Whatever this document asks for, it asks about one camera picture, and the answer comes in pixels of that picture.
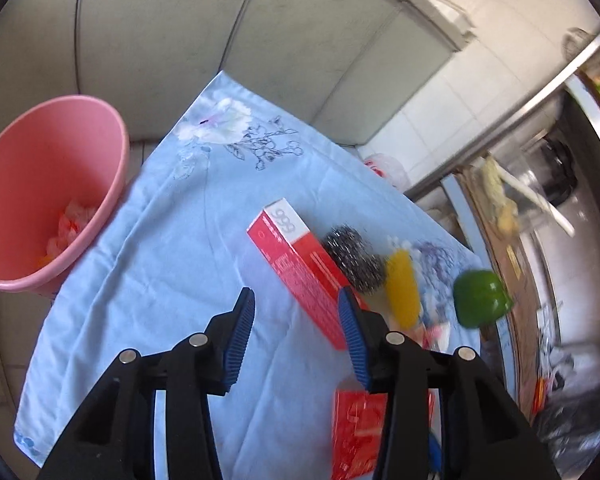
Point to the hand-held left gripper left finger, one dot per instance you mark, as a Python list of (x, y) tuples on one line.
[(240, 340)]

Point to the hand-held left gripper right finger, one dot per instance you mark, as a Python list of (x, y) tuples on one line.
[(352, 340)]

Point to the steel wool scourer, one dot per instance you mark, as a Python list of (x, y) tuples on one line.
[(352, 255)]

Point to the red snack bag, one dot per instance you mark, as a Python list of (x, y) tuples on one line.
[(355, 430)]

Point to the red cardboard box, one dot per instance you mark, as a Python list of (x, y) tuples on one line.
[(290, 265)]

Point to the red white wrapper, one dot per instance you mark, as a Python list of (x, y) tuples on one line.
[(387, 172)]

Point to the clear plastic wrap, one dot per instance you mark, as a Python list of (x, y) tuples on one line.
[(72, 230)]

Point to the pink plastic bin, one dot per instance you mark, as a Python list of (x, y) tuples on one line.
[(40, 160)]

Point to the light blue floral tablecloth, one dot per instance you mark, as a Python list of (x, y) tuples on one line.
[(155, 285)]

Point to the green bell pepper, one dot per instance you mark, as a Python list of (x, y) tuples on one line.
[(480, 297)]

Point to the yellow ginger root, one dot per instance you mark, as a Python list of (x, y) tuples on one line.
[(507, 220)]

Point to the clear plastic bag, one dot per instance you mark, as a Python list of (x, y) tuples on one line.
[(565, 400)]

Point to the clear plastic container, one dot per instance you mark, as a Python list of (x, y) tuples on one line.
[(525, 180)]

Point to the metal shelf rack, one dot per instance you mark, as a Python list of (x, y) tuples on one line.
[(595, 210)]

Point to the grey kitchen counter cabinets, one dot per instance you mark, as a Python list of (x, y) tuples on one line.
[(180, 35)]

